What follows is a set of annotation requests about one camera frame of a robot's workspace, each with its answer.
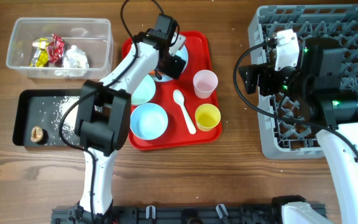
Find mint green bowl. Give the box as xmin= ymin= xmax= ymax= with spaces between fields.
xmin=131 ymin=75 xmax=156 ymax=106

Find pink plastic cup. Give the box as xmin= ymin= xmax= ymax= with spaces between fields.
xmin=193 ymin=70 xmax=218 ymax=99

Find light blue bowl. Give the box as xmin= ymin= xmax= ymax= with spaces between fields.
xmin=130 ymin=103 xmax=168 ymax=141

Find white napkin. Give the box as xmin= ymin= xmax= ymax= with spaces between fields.
xmin=55 ymin=45 xmax=90 ymax=78

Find white rice pile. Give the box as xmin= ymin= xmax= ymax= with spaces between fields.
xmin=39 ymin=95 xmax=83 ymax=147

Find red snack wrapper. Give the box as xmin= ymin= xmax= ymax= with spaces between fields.
xmin=45 ymin=34 xmax=65 ymax=63

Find yellow foil wrapper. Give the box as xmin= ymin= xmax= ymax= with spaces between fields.
xmin=29 ymin=38 xmax=49 ymax=67

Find brown food scrap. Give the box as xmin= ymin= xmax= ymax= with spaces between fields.
xmin=30 ymin=126 xmax=44 ymax=143

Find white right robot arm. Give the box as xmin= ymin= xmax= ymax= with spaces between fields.
xmin=233 ymin=37 xmax=358 ymax=223

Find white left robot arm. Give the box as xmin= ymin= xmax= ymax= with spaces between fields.
xmin=73 ymin=14 xmax=185 ymax=223

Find grey dishwasher rack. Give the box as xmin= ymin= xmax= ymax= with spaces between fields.
xmin=248 ymin=4 xmax=358 ymax=159

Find clear plastic waste bin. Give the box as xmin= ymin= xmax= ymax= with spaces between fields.
xmin=6 ymin=17 xmax=114 ymax=79

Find black waste tray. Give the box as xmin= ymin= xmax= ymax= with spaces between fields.
xmin=12 ymin=89 xmax=80 ymax=147

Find light blue plate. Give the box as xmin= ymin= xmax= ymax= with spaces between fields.
xmin=154 ymin=45 xmax=189 ymax=82

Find white plastic spoon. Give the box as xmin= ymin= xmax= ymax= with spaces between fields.
xmin=173 ymin=90 xmax=196 ymax=134

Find red serving tray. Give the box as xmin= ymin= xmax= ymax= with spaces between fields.
xmin=128 ymin=31 xmax=223 ymax=151

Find yellow plastic cup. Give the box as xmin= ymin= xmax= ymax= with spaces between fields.
xmin=195 ymin=103 xmax=221 ymax=132

